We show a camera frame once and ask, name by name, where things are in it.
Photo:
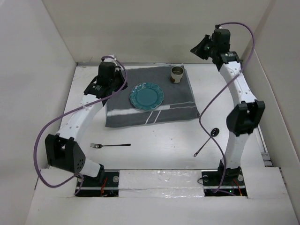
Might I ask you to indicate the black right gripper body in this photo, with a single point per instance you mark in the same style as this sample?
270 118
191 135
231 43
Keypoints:
213 50

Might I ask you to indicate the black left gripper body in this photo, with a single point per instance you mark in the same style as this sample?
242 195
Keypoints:
118 82

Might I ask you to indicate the teal ceramic plate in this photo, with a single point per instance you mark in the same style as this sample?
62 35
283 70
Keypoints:
146 96

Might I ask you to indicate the grey striped cloth placemat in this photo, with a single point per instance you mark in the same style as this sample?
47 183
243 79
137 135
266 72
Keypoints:
178 104

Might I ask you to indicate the silver metal fork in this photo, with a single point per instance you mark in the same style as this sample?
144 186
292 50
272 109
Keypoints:
98 146

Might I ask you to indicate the dark metal spoon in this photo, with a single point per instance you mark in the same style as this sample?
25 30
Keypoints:
214 132

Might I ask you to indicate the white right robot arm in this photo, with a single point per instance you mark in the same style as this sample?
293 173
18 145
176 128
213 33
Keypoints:
247 111

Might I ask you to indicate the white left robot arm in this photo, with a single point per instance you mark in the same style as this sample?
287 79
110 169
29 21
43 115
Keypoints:
62 149

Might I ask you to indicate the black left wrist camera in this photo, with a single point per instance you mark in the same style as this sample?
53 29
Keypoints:
106 73

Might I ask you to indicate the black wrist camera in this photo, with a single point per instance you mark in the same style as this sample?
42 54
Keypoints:
221 39
106 73

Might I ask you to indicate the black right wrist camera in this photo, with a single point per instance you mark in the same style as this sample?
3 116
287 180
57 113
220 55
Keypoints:
221 39

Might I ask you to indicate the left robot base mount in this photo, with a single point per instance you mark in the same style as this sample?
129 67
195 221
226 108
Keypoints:
106 186

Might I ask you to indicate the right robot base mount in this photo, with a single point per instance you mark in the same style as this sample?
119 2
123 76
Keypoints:
233 183

